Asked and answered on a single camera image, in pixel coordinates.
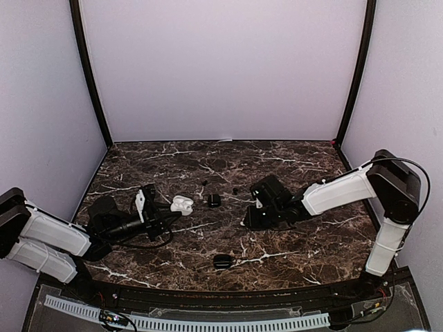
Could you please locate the left black frame post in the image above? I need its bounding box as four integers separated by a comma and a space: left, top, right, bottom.
69, 0, 114, 149

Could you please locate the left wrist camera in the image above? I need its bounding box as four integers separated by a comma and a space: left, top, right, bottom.
135, 190, 145, 223

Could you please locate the black front frame rail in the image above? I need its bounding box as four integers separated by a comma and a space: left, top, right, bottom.
21, 259, 430, 332

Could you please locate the white slotted cable duct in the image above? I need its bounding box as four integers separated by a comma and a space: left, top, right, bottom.
44, 295, 330, 331

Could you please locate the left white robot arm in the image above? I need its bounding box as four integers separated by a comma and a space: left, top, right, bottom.
1, 184, 194, 302

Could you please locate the white earbud charging case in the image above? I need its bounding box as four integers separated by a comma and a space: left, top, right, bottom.
170, 195, 194, 216

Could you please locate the black charging case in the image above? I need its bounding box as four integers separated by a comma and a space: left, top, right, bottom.
213, 254, 234, 270
207, 194, 222, 208

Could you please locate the black closed charging case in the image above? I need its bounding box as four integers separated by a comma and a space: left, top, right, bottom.
213, 254, 234, 270

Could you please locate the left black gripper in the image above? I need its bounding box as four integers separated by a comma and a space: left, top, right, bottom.
105, 202, 181, 243

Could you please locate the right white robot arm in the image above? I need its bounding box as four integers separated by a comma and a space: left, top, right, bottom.
242, 149, 428, 300

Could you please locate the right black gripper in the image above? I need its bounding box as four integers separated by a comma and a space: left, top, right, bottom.
244, 203, 284, 229

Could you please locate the right black frame post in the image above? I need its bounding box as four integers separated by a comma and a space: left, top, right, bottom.
334, 0, 377, 149

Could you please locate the black frame post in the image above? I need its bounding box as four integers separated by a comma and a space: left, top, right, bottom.
69, 0, 114, 149
334, 0, 377, 149

